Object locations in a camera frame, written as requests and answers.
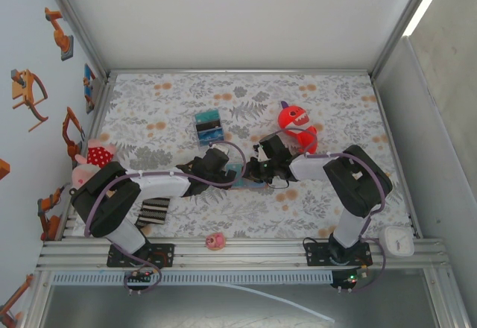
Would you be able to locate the pink leather card holder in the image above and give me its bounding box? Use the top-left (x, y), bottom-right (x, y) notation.
top-left (224, 160), bottom-right (269, 192)

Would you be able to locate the blue credit card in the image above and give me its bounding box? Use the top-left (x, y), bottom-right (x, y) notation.
top-left (199, 129), bottom-right (226, 145)

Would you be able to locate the black credit card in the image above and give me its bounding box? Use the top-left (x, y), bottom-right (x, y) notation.
top-left (197, 120), bottom-right (224, 133)

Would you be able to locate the blue striped card packet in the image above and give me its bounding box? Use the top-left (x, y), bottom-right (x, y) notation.
top-left (193, 108), bottom-right (227, 147)

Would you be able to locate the teal credit card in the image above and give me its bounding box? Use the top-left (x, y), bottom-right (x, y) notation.
top-left (196, 110), bottom-right (221, 123)

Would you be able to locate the red dinosaur plush toy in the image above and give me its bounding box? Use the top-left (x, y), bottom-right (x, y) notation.
top-left (277, 100), bottom-right (319, 156)

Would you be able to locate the floral printed table mat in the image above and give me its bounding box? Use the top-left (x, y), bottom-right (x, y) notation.
top-left (74, 72), bottom-right (415, 239)

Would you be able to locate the pink donut toy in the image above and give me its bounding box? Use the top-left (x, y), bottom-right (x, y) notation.
top-left (206, 232), bottom-right (227, 250)

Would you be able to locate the black white striped sock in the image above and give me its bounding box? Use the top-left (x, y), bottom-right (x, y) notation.
top-left (134, 198), bottom-right (171, 228)

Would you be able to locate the pink pig plush toy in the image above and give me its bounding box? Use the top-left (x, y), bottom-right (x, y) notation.
top-left (72, 137), bottom-right (119, 189)

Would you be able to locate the thin white tube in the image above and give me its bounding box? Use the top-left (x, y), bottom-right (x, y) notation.
top-left (208, 284), bottom-right (335, 324)

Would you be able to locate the white square alarm clock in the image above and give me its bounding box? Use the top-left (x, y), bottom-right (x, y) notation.
top-left (379, 226), bottom-right (415, 257)

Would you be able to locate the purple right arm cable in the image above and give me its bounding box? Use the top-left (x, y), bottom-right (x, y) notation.
top-left (271, 127), bottom-right (388, 294)

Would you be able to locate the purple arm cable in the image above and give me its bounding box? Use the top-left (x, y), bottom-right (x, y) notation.
top-left (83, 140), bottom-right (247, 296)
top-left (271, 127), bottom-right (388, 294)

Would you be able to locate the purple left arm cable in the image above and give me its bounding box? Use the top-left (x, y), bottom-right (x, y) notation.
top-left (83, 140), bottom-right (247, 296)

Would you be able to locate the aluminium front rail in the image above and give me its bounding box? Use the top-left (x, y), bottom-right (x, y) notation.
top-left (35, 236), bottom-right (450, 271)

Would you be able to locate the aluminium rail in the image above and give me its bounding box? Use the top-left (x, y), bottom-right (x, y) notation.
top-left (35, 236), bottom-right (450, 271)
top-left (106, 68), bottom-right (373, 76)

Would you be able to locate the aluminium back rail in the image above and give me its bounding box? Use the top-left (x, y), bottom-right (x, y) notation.
top-left (106, 68), bottom-right (373, 76)

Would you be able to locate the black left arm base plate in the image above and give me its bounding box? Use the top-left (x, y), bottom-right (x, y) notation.
top-left (107, 243), bottom-right (176, 268)

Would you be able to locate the white slotted cable duct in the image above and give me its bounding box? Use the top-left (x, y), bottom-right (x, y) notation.
top-left (51, 271), bottom-right (334, 286)

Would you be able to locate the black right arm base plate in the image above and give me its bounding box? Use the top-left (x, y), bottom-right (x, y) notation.
top-left (304, 241), bottom-right (373, 268)

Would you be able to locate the blue orange wall sticker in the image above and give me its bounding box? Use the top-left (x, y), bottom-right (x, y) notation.
top-left (82, 63), bottom-right (100, 115)

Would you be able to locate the aluminium frame post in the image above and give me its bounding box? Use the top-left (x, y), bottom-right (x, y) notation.
top-left (370, 0), bottom-right (443, 79)
top-left (39, 0), bottom-right (111, 79)

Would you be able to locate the orange machine frame wall sticker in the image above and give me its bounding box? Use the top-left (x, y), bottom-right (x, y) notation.
top-left (10, 69), bottom-right (50, 133)

